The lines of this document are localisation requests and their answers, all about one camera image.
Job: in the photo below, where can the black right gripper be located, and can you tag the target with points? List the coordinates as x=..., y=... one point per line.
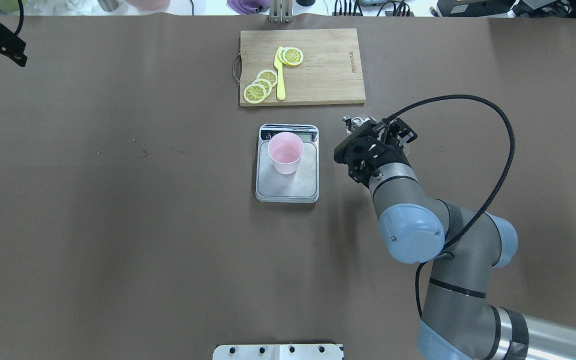
x=394, y=156

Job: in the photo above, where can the pink cup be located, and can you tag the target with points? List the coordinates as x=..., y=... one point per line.
x=285, y=150

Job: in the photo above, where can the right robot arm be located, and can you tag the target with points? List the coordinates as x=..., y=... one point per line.
x=456, y=322

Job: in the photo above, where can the digital kitchen scale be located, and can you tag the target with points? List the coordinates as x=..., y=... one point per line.
x=301, y=187

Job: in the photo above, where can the bamboo cutting board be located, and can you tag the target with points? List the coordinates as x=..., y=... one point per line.
x=330, y=73

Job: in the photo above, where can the lemon slice front left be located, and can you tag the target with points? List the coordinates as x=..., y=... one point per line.
x=293, y=56

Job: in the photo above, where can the yellow plastic knife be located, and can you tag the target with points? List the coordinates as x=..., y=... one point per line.
x=280, y=86

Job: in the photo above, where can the lemon slice behind left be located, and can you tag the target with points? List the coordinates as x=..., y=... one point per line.
x=279, y=55

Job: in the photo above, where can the power strip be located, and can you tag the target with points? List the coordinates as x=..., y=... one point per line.
x=369, y=8

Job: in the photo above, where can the pink bowl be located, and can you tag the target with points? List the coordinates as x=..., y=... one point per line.
x=148, y=4

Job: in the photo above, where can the purple cloth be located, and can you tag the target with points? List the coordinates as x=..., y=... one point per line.
x=248, y=7

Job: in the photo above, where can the aluminium frame post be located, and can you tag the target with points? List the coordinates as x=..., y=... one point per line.
x=281, y=11

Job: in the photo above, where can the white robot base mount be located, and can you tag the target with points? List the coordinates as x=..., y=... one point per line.
x=287, y=351

